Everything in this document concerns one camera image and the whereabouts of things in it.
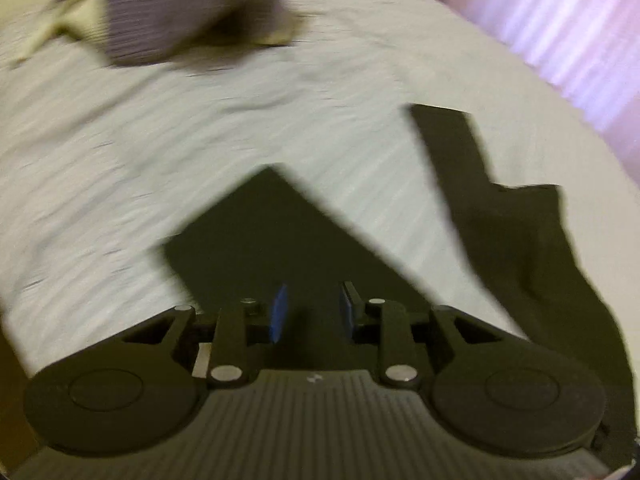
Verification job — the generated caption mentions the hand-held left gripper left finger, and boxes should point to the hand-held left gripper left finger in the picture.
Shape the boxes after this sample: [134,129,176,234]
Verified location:
[122,283,290,389]

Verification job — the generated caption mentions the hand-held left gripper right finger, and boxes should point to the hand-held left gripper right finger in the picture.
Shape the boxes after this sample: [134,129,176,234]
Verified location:
[339,280,507,390]

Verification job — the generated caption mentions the black pants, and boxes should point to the black pants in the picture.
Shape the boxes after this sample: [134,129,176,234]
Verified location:
[160,103,632,467]

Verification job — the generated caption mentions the white quilted bed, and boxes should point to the white quilted bed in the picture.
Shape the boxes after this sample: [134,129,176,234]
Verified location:
[0,0,637,378]

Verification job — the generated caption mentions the purple knit sweater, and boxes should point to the purple knit sweater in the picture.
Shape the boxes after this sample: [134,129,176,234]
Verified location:
[101,0,287,69]

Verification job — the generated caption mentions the pink curtain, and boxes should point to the pink curtain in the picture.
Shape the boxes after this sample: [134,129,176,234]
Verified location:
[434,0,640,187]

